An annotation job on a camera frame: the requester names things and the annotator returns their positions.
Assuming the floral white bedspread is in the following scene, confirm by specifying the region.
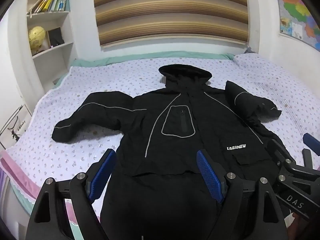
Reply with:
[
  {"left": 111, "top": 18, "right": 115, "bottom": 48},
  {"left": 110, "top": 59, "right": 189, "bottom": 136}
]
[{"left": 5, "top": 53, "right": 320, "bottom": 193}]

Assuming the black box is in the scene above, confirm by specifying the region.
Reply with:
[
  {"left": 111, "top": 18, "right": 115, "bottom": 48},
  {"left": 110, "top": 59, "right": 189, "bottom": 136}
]
[{"left": 47, "top": 27, "right": 63, "bottom": 47}]

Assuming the colourful wall map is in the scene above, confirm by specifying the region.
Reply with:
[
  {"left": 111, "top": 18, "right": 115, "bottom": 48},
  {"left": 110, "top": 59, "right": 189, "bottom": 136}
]
[{"left": 272, "top": 0, "right": 320, "bottom": 53}]

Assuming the white bookshelf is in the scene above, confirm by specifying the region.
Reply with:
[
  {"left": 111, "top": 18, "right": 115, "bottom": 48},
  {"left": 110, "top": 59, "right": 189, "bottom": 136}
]
[{"left": 24, "top": 0, "right": 77, "bottom": 87}]

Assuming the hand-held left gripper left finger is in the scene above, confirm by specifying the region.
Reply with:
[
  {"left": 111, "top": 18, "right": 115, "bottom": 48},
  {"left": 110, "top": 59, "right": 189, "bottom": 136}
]
[{"left": 25, "top": 148, "right": 117, "bottom": 240}]

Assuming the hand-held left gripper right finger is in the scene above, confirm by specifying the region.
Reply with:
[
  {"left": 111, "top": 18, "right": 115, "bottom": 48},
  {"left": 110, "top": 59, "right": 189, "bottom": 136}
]
[{"left": 196, "top": 150, "right": 287, "bottom": 240}]

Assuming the yellow globe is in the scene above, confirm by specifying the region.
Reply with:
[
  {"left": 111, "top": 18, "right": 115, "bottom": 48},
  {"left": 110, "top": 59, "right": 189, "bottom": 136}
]
[{"left": 28, "top": 26, "right": 47, "bottom": 53}]

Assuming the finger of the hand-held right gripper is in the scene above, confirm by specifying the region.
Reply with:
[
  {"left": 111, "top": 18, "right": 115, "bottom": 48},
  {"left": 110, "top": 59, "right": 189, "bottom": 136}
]
[
  {"left": 266, "top": 137, "right": 297, "bottom": 174},
  {"left": 301, "top": 133, "right": 320, "bottom": 170}
]

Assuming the brown striped window blind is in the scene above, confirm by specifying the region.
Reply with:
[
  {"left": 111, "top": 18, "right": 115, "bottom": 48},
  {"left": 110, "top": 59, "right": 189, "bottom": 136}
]
[{"left": 92, "top": 0, "right": 251, "bottom": 47}]

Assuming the pink bed sheet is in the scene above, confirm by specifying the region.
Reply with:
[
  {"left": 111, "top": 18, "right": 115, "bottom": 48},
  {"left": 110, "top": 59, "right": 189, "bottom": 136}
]
[{"left": 0, "top": 149, "right": 75, "bottom": 224}]

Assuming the black hooded jacket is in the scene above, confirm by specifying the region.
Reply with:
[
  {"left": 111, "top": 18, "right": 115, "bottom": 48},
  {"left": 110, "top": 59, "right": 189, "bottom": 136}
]
[{"left": 51, "top": 64, "right": 292, "bottom": 240}]

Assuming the white drawing poster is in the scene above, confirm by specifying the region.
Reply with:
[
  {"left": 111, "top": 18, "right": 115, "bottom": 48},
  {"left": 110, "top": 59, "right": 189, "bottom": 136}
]
[{"left": 0, "top": 104, "right": 33, "bottom": 151}]

